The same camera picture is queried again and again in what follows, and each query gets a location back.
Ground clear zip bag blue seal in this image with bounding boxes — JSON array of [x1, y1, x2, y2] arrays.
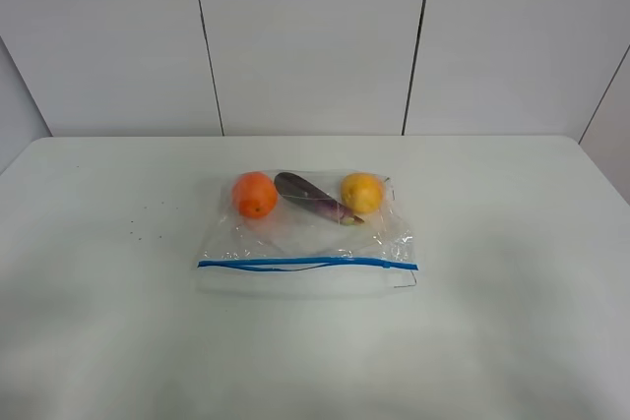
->
[[194, 169, 418, 300]]

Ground purple eggplant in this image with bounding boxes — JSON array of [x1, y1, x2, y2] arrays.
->
[[274, 171, 364, 226]]

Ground yellow lemon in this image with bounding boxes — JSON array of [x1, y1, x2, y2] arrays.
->
[[341, 173, 385, 213]]

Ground orange fruit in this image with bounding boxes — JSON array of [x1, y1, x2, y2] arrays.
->
[[231, 171, 279, 219]]

